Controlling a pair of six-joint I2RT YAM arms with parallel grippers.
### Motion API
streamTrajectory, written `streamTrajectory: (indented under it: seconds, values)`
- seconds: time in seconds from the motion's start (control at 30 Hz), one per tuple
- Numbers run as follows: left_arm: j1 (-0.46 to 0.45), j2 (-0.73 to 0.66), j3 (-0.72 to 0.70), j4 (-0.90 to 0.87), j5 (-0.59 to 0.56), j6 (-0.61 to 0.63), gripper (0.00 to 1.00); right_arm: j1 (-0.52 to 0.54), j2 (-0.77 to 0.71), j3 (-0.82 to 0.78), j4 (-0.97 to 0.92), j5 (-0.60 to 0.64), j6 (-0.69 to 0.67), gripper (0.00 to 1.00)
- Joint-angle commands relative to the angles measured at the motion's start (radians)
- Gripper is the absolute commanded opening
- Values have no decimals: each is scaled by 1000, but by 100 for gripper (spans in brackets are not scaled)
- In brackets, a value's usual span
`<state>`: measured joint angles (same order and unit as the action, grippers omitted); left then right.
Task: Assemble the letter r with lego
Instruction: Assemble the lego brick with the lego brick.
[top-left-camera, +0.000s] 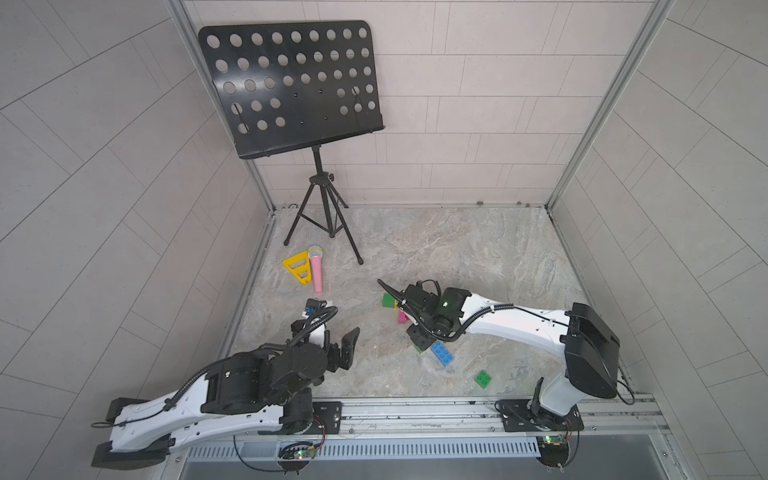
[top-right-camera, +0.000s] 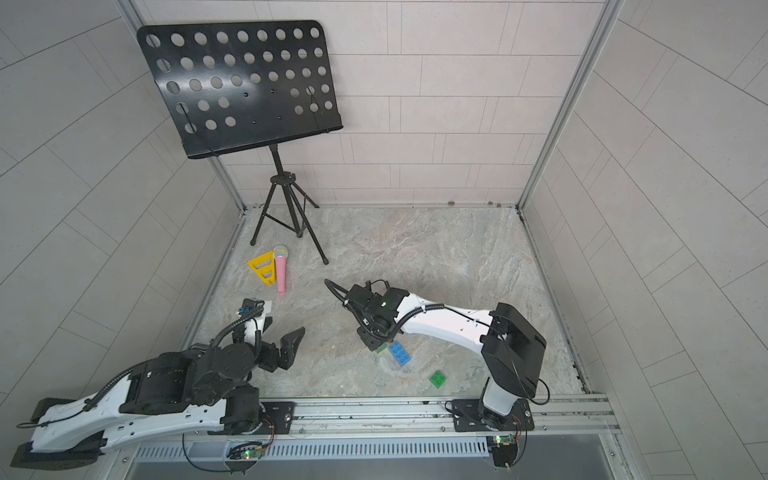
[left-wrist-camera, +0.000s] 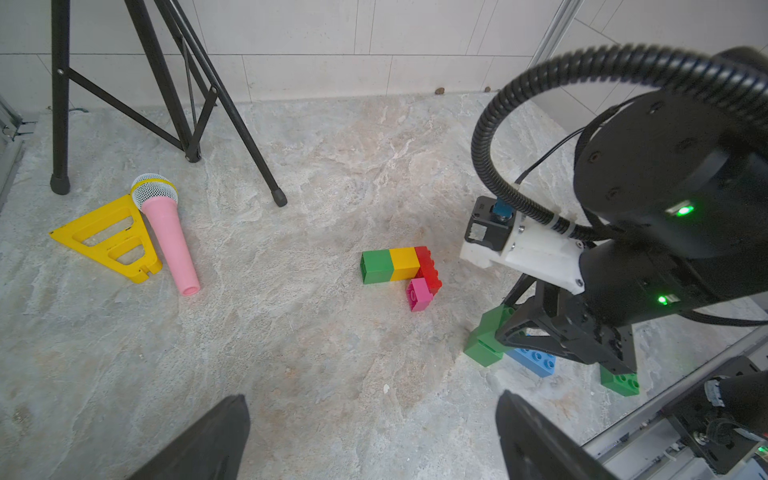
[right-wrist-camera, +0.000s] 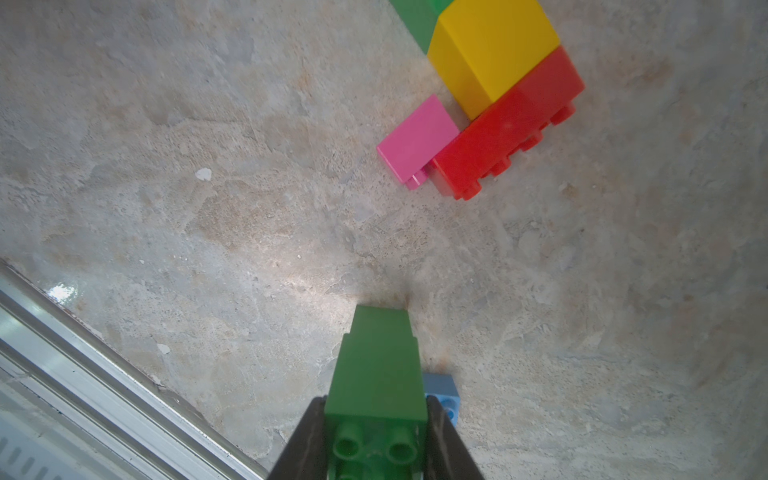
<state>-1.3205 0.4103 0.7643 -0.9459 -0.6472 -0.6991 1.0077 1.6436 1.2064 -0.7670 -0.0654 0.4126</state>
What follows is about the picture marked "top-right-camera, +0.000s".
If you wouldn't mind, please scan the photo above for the blue lego brick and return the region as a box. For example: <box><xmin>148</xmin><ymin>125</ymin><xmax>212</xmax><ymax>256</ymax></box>
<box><xmin>388</xmin><ymin>341</ymin><xmax>411</xmax><ymax>366</ymax></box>

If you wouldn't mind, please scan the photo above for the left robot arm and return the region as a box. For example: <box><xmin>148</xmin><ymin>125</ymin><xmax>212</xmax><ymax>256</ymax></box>
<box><xmin>10</xmin><ymin>299</ymin><xmax>306</xmax><ymax>471</ymax></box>

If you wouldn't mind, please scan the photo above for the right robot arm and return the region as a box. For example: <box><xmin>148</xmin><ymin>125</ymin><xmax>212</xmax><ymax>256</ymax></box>
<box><xmin>324</xmin><ymin>279</ymin><xmax>547</xmax><ymax>432</ymax></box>

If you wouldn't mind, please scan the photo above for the pink toy microphone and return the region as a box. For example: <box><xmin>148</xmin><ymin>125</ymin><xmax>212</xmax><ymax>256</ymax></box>
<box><xmin>273</xmin><ymin>245</ymin><xmax>288</xmax><ymax>295</ymax></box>

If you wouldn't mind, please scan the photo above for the white ventilation grille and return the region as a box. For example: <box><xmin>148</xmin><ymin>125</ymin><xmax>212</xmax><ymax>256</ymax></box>
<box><xmin>134</xmin><ymin>437</ymin><xmax>490</xmax><ymax>465</ymax></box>

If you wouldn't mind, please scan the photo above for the black perforated music stand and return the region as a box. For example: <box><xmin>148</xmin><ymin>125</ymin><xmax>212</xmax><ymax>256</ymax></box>
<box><xmin>136</xmin><ymin>20</ymin><xmax>343</xmax><ymax>237</ymax></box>

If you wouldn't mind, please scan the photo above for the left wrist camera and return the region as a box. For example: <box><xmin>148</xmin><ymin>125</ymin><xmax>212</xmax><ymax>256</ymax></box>
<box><xmin>238</xmin><ymin>298</ymin><xmax>273</xmax><ymax>329</ymax></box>

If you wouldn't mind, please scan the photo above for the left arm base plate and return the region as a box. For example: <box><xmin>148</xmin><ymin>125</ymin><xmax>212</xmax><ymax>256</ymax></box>
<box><xmin>225</xmin><ymin>401</ymin><xmax>297</xmax><ymax>436</ymax></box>

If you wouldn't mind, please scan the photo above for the yellow plastic triangle frame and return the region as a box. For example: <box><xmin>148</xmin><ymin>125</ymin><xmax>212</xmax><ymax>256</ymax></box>
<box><xmin>246</xmin><ymin>251</ymin><xmax>276</xmax><ymax>285</ymax></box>

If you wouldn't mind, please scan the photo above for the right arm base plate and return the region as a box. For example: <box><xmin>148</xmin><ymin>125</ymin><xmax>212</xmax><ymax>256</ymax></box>
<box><xmin>444</xmin><ymin>399</ymin><xmax>535</xmax><ymax>433</ymax></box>

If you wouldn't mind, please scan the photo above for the aluminium mounting rail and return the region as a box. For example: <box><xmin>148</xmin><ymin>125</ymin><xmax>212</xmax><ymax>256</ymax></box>
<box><xmin>116</xmin><ymin>392</ymin><xmax>622</xmax><ymax>444</ymax></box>

